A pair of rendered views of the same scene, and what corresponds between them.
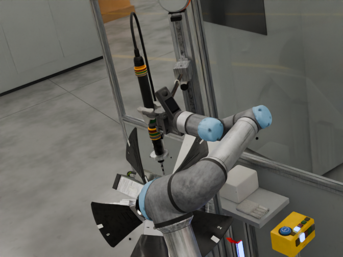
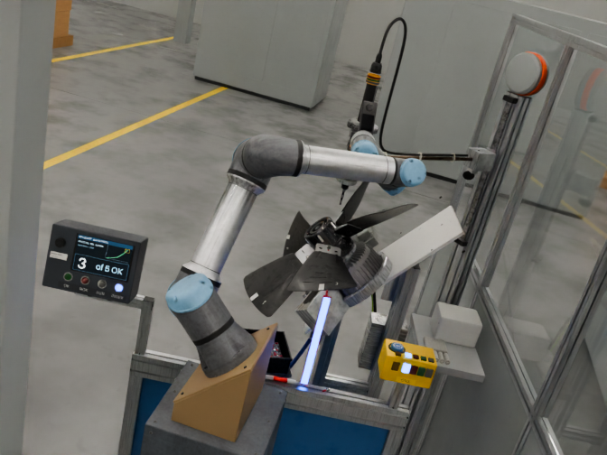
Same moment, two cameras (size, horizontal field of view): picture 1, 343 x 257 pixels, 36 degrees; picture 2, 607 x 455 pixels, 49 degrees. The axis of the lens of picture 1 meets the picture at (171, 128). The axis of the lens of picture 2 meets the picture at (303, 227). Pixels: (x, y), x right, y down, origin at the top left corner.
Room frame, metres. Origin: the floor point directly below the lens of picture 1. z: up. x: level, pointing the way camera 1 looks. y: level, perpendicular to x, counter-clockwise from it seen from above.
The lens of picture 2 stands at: (-0.06, -1.12, 2.15)
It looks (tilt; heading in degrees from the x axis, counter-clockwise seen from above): 23 degrees down; 36
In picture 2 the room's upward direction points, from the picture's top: 14 degrees clockwise
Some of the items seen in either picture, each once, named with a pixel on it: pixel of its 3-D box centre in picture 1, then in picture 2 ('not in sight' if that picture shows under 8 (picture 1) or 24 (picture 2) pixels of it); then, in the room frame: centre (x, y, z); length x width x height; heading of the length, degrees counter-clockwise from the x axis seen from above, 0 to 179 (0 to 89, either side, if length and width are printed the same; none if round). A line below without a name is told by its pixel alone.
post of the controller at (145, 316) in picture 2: not in sight; (144, 326); (1.13, 0.25, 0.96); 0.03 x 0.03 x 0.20; 39
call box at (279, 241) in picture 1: (293, 235); (406, 365); (1.65, -0.39, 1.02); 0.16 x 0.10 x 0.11; 129
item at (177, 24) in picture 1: (187, 77); (484, 173); (2.40, -0.12, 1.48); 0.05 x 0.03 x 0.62; 74
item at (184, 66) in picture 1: (183, 70); (480, 159); (2.35, -0.11, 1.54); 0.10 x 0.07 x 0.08; 164
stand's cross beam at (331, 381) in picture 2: not in sight; (345, 384); (1.99, -0.02, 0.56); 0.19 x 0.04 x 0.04; 129
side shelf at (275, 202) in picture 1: (245, 201); (444, 346); (2.18, -0.29, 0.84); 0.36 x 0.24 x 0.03; 39
